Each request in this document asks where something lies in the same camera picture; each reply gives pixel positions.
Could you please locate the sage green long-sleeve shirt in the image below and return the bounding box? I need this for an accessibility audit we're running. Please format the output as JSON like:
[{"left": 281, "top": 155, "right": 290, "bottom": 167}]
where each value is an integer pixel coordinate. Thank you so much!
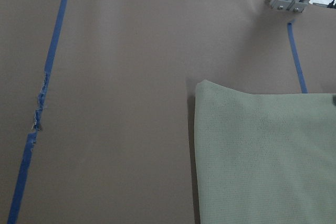
[{"left": 194, "top": 81, "right": 335, "bottom": 223}]

